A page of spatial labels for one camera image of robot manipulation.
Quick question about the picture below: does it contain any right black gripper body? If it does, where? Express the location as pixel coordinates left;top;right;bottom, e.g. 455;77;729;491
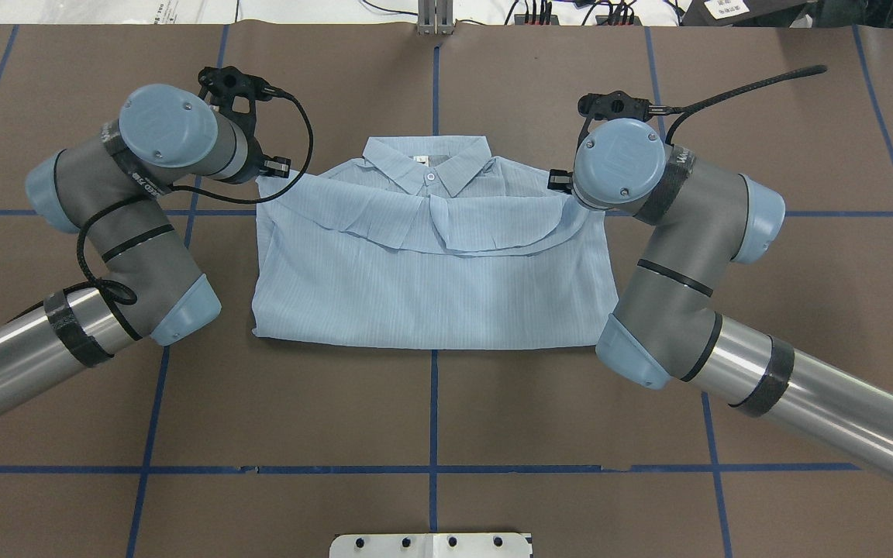
548;170;574;195

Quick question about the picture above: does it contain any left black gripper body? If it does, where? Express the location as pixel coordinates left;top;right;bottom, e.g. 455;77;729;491
259;154;291;179

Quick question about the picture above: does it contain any light blue button-up shirt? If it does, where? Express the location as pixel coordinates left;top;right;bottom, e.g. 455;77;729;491
251;136;618;350

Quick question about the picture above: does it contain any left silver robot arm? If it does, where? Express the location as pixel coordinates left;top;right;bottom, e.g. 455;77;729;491
0;67;291;416

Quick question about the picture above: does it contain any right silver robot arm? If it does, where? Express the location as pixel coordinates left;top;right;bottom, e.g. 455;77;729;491
557;118;893;483

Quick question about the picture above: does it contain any far orange black usb hub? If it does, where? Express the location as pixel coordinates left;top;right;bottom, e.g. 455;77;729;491
505;1;559;26

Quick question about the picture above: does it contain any orange black usb hub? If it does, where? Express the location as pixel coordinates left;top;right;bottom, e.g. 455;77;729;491
580;1;642;27
505;1;559;26

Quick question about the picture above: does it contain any near orange black usb hub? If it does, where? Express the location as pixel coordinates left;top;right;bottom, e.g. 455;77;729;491
580;1;642;27

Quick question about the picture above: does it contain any black label box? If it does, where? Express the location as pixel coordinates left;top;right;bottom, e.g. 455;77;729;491
679;1;815;28

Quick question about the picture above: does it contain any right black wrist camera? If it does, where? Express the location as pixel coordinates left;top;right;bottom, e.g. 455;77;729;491
577;91;656;122

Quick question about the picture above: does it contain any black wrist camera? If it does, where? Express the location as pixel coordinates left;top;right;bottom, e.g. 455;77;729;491
196;66;273;117
577;91;656;122

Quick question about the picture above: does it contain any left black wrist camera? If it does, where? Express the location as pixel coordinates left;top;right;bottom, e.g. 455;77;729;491
196;66;273;117

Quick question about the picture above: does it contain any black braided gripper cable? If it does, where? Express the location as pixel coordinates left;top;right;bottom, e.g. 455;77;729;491
651;65;829;145

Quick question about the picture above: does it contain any aluminium frame post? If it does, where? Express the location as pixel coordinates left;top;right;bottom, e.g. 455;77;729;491
417;0;456;36

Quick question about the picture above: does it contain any white pedestal base plate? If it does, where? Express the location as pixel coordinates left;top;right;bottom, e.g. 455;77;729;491
329;531;534;557

